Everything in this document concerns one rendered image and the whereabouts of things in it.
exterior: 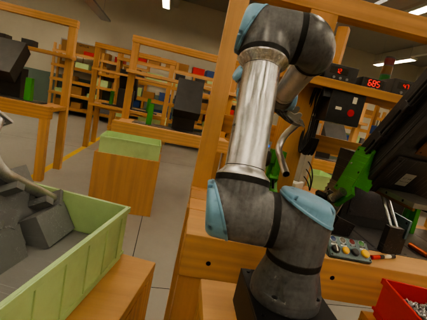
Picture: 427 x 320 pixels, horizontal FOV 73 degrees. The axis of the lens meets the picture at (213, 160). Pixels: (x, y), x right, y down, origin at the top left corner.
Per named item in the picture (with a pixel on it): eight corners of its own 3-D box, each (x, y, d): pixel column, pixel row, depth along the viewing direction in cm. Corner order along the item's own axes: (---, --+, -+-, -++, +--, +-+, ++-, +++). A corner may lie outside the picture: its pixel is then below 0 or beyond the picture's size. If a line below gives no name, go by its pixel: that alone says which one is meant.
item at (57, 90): (138, 129, 1002) (150, 63, 962) (46, 110, 947) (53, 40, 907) (140, 127, 1054) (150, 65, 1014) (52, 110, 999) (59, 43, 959)
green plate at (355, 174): (362, 204, 118) (391, 158, 114) (346, 195, 117) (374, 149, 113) (349, 195, 129) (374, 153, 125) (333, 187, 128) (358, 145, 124)
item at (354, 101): (358, 127, 139) (367, 96, 136) (324, 120, 137) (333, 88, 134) (345, 126, 151) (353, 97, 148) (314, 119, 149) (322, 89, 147)
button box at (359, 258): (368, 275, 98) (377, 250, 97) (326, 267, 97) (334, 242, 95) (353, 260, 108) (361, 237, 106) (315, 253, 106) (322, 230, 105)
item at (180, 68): (216, 154, 814) (234, 73, 773) (105, 134, 759) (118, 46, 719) (213, 151, 866) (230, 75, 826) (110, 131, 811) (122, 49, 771)
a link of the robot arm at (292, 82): (361, 10, 63) (294, 91, 112) (312, 0, 63) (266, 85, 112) (354, 60, 62) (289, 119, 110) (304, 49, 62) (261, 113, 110)
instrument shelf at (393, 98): (460, 117, 139) (464, 109, 138) (281, 76, 131) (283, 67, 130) (421, 115, 163) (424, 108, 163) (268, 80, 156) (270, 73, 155)
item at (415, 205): (453, 220, 101) (456, 211, 101) (411, 211, 100) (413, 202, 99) (384, 187, 140) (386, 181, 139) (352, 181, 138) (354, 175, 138)
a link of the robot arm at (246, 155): (276, 253, 53) (312, -1, 64) (196, 237, 53) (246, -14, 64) (262, 246, 65) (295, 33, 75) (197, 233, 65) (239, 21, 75)
